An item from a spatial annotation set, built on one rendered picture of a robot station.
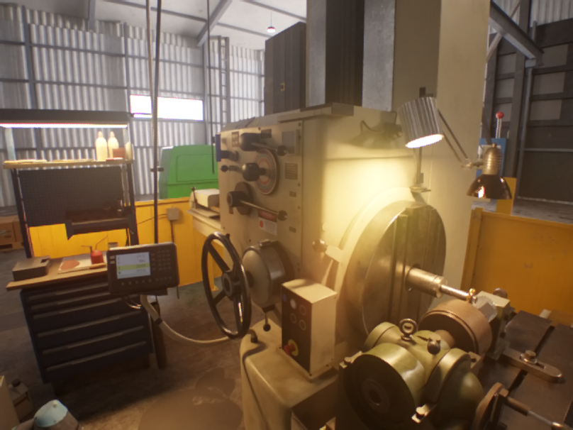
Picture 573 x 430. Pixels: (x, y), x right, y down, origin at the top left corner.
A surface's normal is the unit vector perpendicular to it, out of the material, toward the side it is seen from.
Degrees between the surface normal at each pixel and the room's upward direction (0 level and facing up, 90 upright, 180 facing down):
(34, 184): 90
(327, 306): 90
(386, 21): 90
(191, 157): 84
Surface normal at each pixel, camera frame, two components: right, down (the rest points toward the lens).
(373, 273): 0.59, 0.17
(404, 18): -0.81, 0.12
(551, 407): 0.00, -0.98
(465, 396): 0.01, -0.48
